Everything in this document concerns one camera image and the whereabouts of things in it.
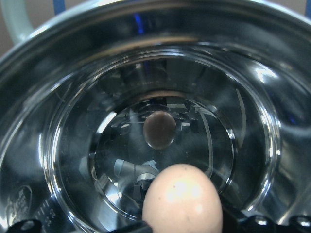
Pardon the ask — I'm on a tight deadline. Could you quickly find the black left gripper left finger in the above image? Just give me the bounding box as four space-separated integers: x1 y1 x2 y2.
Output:
7 219 152 233

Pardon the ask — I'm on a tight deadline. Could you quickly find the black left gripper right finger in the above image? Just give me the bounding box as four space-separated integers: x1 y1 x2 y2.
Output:
222 206 311 233

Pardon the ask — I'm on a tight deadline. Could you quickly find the brown egg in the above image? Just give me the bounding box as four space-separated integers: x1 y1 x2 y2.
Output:
142 164 223 233

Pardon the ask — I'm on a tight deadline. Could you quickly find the white electric cooking pot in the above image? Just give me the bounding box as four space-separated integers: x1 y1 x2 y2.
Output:
0 0 311 233

